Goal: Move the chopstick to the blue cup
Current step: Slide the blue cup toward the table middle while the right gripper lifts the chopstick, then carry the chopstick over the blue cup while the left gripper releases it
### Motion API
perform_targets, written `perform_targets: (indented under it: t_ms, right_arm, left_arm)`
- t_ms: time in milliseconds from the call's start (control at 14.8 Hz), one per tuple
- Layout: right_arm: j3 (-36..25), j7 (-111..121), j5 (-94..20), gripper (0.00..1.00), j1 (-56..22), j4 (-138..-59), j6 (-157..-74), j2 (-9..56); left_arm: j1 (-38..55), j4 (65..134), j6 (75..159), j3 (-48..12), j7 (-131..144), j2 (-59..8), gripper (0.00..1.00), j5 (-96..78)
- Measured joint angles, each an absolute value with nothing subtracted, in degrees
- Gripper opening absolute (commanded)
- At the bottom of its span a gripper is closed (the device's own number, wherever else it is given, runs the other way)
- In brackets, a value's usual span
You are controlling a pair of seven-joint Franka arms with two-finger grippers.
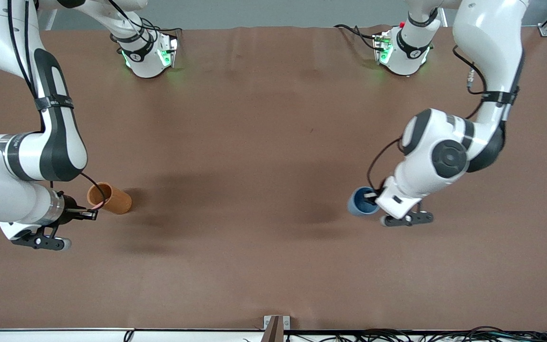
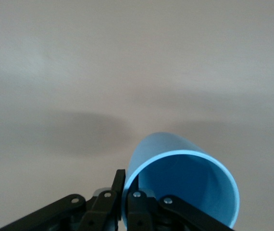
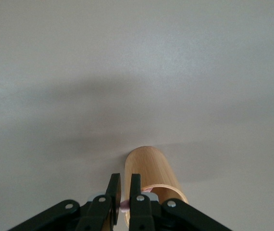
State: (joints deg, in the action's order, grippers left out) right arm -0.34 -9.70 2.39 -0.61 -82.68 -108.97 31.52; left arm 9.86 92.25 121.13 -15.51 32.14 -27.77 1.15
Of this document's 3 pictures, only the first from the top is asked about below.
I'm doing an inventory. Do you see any blue cup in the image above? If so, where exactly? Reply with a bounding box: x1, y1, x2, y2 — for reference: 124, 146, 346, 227
347, 186, 382, 217

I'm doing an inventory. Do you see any brown upright post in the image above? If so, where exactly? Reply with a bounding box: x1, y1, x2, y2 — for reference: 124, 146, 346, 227
263, 316, 284, 342

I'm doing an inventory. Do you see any black base cable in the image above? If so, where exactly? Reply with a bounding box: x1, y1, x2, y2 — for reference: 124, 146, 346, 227
334, 24, 379, 51
111, 0, 182, 48

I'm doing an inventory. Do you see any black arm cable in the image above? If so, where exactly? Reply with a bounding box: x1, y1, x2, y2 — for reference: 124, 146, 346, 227
368, 45, 489, 190
7, 0, 108, 210

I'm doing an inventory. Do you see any brown table cover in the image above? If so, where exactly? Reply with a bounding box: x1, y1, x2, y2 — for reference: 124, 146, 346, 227
0, 25, 547, 332

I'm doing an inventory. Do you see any black right base cable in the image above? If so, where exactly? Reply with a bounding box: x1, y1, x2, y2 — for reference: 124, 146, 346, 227
111, 0, 182, 48

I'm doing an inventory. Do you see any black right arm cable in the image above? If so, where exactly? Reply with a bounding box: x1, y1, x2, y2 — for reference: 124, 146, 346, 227
7, 0, 108, 210

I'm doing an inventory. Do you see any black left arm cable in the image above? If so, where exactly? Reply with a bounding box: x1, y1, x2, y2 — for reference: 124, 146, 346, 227
368, 45, 489, 190

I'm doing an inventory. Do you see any brown cylindrical cup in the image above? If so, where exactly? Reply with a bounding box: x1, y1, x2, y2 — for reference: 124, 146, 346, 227
87, 182, 132, 215

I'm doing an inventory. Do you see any black left base cable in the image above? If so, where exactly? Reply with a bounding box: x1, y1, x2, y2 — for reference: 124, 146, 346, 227
334, 24, 379, 51

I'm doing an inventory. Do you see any grey metal bracket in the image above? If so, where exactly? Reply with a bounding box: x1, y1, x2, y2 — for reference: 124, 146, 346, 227
264, 315, 291, 342

